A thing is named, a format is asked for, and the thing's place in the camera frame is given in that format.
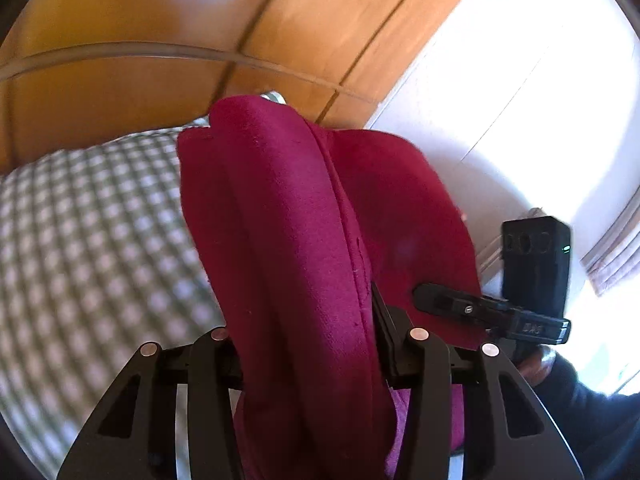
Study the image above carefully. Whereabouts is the light striped curtain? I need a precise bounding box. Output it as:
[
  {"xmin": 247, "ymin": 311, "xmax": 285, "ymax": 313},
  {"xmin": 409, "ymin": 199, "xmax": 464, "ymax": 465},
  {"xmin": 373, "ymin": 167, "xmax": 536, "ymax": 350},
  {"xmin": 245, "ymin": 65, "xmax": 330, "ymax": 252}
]
[{"xmin": 580, "ymin": 205, "xmax": 640, "ymax": 296}]

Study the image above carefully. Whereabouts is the wooden wardrobe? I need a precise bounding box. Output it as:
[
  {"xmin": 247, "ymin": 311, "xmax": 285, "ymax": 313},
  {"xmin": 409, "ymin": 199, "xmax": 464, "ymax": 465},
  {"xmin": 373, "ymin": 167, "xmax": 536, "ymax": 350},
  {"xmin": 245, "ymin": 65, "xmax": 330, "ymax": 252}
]
[{"xmin": 0, "ymin": 0, "xmax": 496, "ymax": 176}]

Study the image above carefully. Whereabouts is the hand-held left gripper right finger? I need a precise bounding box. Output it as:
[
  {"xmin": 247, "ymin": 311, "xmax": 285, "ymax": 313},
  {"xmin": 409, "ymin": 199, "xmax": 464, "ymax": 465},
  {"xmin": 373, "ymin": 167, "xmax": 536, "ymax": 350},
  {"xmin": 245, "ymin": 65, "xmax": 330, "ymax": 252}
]
[{"xmin": 372, "ymin": 282, "xmax": 583, "ymax": 480}]

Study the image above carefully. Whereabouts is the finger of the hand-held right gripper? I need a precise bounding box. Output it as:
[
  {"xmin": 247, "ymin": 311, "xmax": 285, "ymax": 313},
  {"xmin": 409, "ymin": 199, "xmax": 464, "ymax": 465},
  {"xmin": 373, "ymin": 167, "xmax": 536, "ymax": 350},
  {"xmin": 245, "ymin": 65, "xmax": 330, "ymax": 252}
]
[{"xmin": 412, "ymin": 283, "xmax": 511, "ymax": 333}]

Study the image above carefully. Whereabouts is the person's right hand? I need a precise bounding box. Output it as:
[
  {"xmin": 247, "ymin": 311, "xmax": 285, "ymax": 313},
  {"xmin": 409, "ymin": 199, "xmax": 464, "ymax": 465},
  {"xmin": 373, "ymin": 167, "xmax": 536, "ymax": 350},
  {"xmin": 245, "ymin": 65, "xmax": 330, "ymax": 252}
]
[{"xmin": 515, "ymin": 346, "xmax": 557, "ymax": 388}]

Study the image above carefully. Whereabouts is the person's right forearm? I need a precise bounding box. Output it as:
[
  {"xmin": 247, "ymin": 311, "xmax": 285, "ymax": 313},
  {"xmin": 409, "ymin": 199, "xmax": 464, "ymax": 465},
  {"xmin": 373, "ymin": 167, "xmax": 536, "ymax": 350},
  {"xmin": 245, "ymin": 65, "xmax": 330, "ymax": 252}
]
[{"xmin": 530, "ymin": 352, "xmax": 640, "ymax": 480}]

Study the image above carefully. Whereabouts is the red sweater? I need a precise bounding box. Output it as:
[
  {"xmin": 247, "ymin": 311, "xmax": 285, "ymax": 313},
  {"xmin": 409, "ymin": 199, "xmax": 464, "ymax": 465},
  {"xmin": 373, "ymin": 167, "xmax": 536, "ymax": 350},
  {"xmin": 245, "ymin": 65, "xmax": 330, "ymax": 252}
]
[{"xmin": 177, "ymin": 94, "xmax": 483, "ymax": 480}]

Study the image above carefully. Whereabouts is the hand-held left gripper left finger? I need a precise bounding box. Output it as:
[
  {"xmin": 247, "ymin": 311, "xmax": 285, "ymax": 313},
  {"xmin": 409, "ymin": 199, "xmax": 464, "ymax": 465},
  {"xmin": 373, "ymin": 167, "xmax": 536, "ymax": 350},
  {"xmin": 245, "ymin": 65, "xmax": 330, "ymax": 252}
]
[{"xmin": 56, "ymin": 327, "xmax": 243, "ymax": 480}]

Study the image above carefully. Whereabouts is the green checked bed sheet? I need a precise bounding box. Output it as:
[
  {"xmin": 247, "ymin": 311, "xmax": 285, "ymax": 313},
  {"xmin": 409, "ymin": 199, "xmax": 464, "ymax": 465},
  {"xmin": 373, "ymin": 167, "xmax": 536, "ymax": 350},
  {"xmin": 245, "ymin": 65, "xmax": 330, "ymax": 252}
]
[{"xmin": 0, "ymin": 91, "xmax": 291, "ymax": 480}]

